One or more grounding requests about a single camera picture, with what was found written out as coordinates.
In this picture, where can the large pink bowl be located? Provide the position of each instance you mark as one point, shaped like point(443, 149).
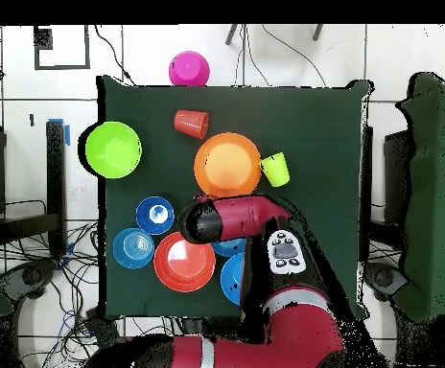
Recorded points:
point(188, 69)

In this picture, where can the small light blue bowl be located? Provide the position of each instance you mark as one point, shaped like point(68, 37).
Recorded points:
point(228, 247)
point(133, 248)

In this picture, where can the small dark blue bowl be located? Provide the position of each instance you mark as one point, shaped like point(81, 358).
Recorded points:
point(145, 222)

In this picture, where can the black bench frame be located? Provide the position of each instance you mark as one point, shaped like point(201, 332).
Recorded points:
point(55, 172)

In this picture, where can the dark green tablecloth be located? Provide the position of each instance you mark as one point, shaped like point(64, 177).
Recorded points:
point(314, 134)

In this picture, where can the shallow red-orange bowl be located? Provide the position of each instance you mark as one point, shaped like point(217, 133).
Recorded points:
point(184, 264)

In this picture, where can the light green cup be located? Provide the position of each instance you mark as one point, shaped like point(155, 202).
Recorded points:
point(275, 170)

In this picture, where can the black power strip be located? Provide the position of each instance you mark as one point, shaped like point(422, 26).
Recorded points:
point(103, 329)

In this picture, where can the grey tripod legs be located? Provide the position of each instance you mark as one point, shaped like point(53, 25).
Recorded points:
point(232, 35)

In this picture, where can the large light orange bowl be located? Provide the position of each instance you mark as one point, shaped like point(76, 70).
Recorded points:
point(227, 165)

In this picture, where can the red-orange cup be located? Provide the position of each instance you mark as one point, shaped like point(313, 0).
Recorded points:
point(191, 124)

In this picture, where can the light green bowl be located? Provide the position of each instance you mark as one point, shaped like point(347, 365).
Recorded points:
point(113, 150)

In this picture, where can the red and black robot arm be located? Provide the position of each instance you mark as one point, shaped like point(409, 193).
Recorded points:
point(303, 333)

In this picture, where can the black chair base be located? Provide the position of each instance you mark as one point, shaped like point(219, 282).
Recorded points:
point(30, 276)

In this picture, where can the dark grey chair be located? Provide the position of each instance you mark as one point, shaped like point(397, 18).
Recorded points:
point(383, 278)

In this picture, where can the medium blue bowl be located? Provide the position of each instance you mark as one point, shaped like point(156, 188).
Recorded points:
point(230, 278)

